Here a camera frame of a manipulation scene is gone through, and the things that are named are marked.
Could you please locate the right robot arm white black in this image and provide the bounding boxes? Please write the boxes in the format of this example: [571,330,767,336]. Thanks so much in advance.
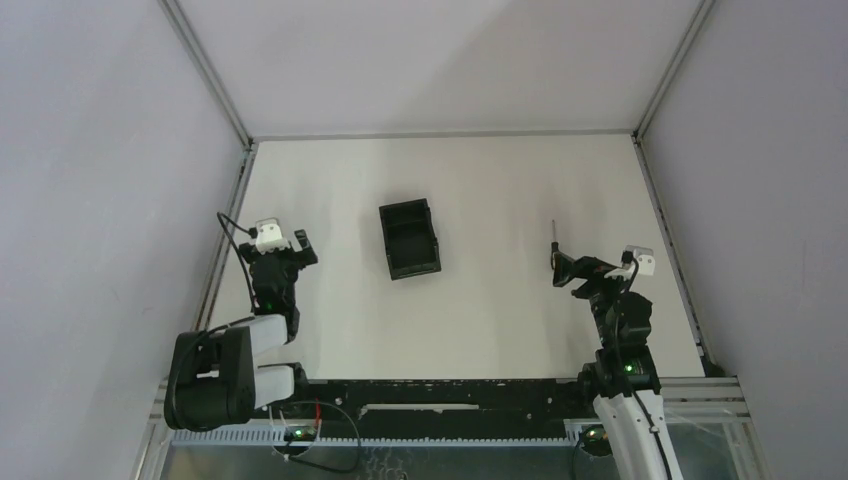
[549,241,683,479]

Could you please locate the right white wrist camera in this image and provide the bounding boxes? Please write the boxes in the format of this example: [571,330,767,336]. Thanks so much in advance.
[604,245,656,280]

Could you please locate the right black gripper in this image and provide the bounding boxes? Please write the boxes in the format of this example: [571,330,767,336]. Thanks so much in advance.
[553,250,639,347]

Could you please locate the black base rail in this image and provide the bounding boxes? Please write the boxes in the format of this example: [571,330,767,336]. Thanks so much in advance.
[284,378,595,441]

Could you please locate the yellow black screwdriver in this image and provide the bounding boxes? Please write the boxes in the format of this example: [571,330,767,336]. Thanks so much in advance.
[550,220,560,271]

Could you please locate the aluminium frame front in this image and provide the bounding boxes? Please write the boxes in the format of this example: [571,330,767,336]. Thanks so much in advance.
[132,376,773,480]

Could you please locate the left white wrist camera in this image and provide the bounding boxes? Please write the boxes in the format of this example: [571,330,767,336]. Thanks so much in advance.
[254,218,291,254]

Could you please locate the black plastic bin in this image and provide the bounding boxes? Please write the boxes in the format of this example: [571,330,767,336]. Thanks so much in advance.
[379,198,442,281]

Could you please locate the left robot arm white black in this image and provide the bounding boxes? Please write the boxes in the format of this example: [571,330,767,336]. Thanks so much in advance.
[163,223,318,432]

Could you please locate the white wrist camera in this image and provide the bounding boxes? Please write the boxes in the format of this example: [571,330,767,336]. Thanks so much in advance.
[254,218,291,254]
[604,245,656,280]

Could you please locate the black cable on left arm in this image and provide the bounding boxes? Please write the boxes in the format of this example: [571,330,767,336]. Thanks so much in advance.
[216,211,260,313]

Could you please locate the left controller board with wires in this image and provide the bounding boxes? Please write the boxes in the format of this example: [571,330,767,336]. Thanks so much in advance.
[271,399,363,475]

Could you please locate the controller board with wires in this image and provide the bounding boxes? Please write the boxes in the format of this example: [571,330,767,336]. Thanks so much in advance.
[572,424,612,458]
[271,399,363,475]

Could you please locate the right controller board with wires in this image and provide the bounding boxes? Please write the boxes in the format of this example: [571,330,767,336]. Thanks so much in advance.
[572,424,612,458]

